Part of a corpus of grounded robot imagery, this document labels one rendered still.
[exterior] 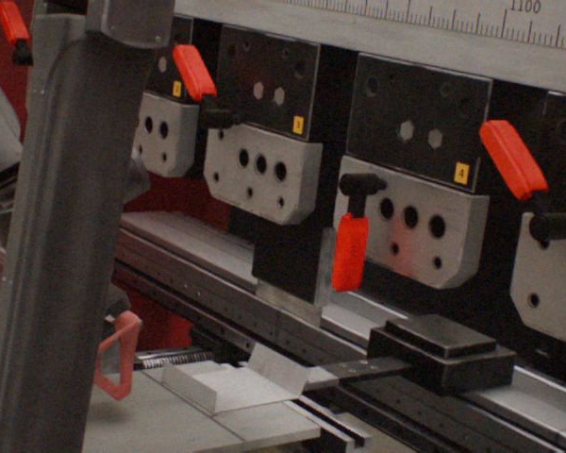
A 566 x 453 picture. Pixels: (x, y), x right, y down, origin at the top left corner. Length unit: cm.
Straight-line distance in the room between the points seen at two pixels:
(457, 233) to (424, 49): 15
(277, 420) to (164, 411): 10
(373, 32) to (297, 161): 14
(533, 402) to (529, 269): 45
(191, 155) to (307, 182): 20
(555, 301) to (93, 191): 34
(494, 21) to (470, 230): 15
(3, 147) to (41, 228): 29
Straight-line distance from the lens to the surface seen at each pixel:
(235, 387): 114
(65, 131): 65
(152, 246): 176
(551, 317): 84
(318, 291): 108
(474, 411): 128
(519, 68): 86
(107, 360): 142
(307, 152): 103
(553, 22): 84
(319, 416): 112
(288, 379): 115
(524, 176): 80
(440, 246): 90
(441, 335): 128
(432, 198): 91
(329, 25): 101
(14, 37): 144
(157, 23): 64
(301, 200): 103
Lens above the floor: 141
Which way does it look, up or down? 13 degrees down
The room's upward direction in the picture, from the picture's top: 7 degrees clockwise
